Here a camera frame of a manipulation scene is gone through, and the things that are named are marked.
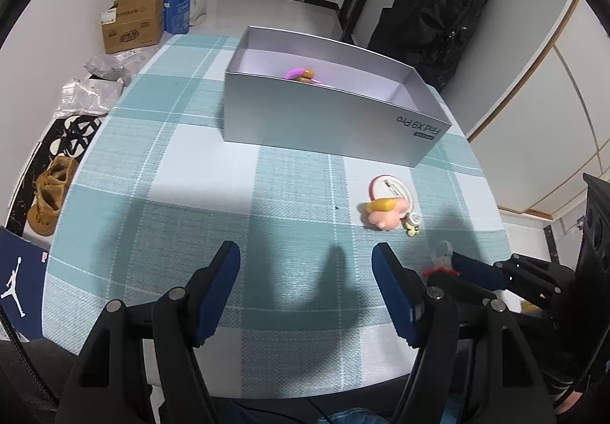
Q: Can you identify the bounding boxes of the brown cardboard box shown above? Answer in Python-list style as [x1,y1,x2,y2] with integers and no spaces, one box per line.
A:
[100,0,164,54]

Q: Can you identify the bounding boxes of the black white sneakers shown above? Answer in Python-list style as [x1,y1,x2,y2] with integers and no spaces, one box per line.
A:
[48,114,103,161]

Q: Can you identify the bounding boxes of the grey cardboard box tray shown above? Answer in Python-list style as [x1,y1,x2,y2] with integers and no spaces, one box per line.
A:
[223,26,452,167]

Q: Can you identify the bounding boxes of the purple ring bracelet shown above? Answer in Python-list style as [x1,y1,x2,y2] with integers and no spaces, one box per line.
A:
[283,66,323,85]

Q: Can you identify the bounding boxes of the black hanging backpack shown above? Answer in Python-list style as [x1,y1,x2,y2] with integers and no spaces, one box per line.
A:
[368,0,489,92]

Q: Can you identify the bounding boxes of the blue Jordan shoe box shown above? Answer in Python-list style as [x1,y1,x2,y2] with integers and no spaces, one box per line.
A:
[0,227,48,341]

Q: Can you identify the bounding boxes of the grey parcel bag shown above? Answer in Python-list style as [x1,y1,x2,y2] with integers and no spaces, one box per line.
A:
[85,45,160,86]

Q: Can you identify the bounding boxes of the blue cardboard box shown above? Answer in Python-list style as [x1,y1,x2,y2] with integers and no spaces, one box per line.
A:
[163,0,190,35]

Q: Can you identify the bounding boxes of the pink pig figurine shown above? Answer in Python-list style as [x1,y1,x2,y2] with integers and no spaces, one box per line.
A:
[359,198,413,231]

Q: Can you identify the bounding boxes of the silver parcel bag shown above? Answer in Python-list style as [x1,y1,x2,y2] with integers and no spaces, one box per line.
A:
[54,78,123,118]

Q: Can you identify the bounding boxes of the teal plaid tablecloth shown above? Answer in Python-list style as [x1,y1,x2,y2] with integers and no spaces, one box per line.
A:
[42,35,510,398]

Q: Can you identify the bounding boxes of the small yellow bee charm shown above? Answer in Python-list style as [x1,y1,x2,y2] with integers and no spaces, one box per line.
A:
[402,211,422,237]

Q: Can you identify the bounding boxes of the red white small charm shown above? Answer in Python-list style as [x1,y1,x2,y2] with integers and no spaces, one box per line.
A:
[422,240,459,277]

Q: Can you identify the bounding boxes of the white round badge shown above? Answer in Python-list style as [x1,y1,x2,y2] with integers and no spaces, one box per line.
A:
[369,174,414,210]

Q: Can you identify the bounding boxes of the brown suede boots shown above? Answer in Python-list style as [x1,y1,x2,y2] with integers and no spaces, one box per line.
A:
[27,155,79,236]

